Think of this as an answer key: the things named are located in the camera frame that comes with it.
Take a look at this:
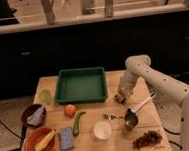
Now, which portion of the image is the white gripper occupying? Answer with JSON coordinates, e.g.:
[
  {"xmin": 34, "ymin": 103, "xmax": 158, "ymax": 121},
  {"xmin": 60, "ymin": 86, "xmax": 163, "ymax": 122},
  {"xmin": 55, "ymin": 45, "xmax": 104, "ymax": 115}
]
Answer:
[{"xmin": 114, "ymin": 71, "xmax": 138, "ymax": 104}]

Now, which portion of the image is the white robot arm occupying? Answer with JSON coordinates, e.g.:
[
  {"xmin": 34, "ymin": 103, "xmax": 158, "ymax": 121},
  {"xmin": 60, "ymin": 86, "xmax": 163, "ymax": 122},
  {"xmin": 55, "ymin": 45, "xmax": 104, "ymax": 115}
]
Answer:
[{"xmin": 114, "ymin": 54, "xmax": 189, "ymax": 151}]

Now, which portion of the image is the blue sponge eraser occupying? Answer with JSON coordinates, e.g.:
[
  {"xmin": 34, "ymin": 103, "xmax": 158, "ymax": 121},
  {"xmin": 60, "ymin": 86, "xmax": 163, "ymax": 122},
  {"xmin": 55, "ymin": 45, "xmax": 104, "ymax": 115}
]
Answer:
[{"xmin": 58, "ymin": 127, "xmax": 75, "ymax": 150}]

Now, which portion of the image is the white round cup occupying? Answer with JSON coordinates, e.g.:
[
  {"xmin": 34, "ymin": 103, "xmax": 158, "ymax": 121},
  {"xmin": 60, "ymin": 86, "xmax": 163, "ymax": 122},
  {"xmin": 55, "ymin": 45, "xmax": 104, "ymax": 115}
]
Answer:
[{"xmin": 90, "ymin": 120, "xmax": 112, "ymax": 141}]

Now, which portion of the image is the green plastic tray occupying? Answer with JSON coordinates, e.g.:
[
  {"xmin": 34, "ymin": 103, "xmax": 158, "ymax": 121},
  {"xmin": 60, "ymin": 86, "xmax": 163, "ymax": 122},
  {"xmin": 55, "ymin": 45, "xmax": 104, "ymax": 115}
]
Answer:
[{"xmin": 54, "ymin": 67, "xmax": 108, "ymax": 104}]

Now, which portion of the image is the orange tomato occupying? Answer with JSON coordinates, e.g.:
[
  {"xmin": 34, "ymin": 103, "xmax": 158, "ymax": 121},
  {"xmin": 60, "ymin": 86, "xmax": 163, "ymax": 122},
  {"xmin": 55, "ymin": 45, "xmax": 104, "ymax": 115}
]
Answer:
[{"xmin": 64, "ymin": 104, "xmax": 76, "ymax": 118}]

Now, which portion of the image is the green chili pepper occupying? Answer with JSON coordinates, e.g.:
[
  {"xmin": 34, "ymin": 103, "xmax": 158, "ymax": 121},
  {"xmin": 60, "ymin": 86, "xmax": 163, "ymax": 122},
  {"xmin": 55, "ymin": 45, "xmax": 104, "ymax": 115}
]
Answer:
[{"xmin": 72, "ymin": 111, "xmax": 86, "ymax": 136}]

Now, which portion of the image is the light green lid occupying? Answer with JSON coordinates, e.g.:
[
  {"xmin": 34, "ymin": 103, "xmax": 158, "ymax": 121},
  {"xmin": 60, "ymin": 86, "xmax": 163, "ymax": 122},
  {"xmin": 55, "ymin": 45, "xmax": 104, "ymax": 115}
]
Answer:
[{"xmin": 38, "ymin": 90, "xmax": 52, "ymax": 105}]

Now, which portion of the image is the yellow corn cob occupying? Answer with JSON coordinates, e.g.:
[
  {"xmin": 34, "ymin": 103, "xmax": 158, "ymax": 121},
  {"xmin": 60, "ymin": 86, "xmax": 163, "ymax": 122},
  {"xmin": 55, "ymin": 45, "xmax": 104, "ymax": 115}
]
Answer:
[{"xmin": 35, "ymin": 130, "xmax": 56, "ymax": 151}]

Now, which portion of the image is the grey crumpled cloth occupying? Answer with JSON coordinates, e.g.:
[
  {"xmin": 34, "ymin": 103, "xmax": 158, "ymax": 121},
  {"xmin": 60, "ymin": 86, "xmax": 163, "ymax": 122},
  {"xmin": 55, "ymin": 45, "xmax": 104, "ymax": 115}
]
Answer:
[{"xmin": 27, "ymin": 106, "xmax": 44, "ymax": 126}]

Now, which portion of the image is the orange plastic bowl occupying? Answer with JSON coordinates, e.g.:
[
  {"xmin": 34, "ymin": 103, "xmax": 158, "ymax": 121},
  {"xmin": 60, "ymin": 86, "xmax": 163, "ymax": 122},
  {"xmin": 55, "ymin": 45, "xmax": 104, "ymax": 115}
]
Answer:
[{"xmin": 24, "ymin": 127, "xmax": 56, "ymax": 151}]

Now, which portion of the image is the dark brown pan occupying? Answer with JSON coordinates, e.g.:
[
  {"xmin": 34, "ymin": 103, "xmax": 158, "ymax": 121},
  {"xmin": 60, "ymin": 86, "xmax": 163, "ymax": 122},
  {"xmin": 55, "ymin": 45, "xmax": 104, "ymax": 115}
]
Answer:
[{"xmin": 19, "ymin": 103, "xmax": 47, "ymax": 148}]

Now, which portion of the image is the metal pot with white handle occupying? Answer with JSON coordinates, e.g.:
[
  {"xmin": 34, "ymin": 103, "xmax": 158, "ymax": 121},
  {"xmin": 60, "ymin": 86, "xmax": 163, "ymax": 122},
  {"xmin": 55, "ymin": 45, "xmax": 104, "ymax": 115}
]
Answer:
[{"xmin": 124, "ymin": 93, "xmax": 155, "ymax": 131}]

